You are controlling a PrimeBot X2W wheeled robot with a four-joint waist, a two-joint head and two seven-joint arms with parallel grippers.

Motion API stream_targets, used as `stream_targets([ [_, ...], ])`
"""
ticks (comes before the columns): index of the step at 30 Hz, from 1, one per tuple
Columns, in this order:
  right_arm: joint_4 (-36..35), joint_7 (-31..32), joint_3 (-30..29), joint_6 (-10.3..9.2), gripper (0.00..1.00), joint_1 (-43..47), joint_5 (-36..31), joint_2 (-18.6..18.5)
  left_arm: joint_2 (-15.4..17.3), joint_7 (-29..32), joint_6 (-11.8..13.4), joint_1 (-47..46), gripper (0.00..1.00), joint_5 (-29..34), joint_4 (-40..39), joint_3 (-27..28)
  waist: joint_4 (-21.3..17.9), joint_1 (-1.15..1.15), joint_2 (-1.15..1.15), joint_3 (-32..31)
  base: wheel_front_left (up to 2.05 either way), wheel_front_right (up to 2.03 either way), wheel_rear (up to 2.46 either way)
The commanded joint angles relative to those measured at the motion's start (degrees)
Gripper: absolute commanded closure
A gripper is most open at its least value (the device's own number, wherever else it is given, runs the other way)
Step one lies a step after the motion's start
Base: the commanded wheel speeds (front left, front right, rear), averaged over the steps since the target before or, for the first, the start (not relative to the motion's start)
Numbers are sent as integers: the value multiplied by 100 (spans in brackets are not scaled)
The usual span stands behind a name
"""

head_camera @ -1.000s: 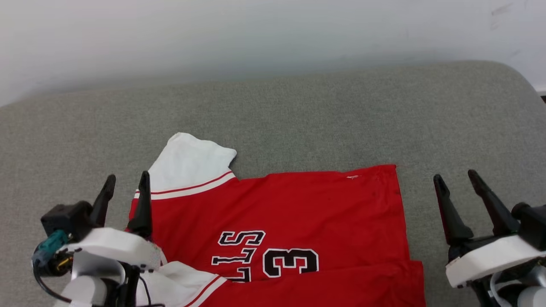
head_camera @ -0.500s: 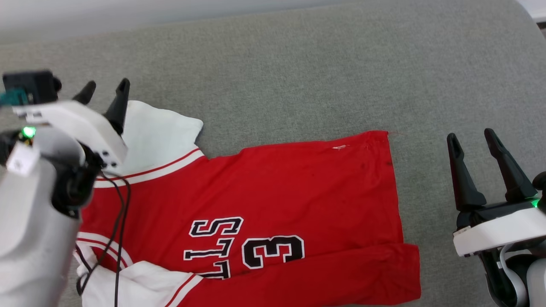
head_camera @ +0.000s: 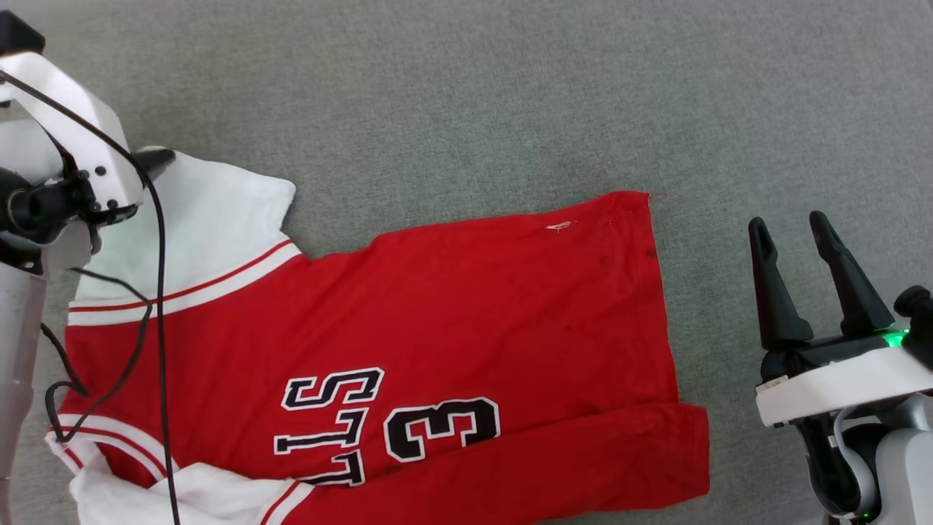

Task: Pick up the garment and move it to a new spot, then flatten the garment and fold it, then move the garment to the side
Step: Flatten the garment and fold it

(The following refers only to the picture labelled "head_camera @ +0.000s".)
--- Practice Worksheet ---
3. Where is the left camera cable teal plug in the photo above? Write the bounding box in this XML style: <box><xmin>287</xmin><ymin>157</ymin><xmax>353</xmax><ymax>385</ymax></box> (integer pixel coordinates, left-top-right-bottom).
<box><xmin>0</xmin><ymin>69</ymin><xmax>181</xmax><ymax>525</ymax></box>

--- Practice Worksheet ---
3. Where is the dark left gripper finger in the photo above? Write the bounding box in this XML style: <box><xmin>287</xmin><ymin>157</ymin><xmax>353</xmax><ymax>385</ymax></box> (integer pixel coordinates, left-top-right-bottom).
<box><xmin>133</xmin><ymin>148</ymin><xmax>177</xmax><ymax>182</ymax></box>

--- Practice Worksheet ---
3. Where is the thin black left gripper cable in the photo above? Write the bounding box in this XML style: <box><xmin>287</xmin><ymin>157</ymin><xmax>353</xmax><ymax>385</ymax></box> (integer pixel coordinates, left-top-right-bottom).
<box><xmin>40</xmin><ymin>266</ymin><xmax>155</xmax><ymax>446</ymax></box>

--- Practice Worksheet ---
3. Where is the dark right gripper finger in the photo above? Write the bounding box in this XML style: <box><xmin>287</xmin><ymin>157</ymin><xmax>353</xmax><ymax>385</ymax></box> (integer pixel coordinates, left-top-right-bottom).
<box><xmin>749</xmin><ymin>217</ymin><xmax>814</xmax><ymax>349</ymax></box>
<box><xmin>809</xmin><ymin>211</ymin><xmax>896</xmax><ymax>338</ymax></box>

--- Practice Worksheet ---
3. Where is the red and white jersey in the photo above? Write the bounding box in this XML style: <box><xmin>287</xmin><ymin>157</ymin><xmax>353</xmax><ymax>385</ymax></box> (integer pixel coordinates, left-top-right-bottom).
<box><xmin>45</xmin><ymin>149</ymin><xmax>711</xmax><ymax>525</ymax></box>

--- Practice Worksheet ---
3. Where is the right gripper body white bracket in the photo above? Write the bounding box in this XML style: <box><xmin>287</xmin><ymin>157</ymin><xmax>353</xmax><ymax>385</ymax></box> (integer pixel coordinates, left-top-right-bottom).
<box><xmin>756</xmin><ymin>328</ymin><xmax>933</xmax><ymax>520</ymax></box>

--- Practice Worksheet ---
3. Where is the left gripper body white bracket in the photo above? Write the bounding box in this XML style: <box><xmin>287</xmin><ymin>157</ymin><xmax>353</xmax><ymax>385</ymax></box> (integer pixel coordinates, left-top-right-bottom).
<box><xmin>0</xmin><ymin>51</ymin><xmax>144</xmax><ymax>252</ymax></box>

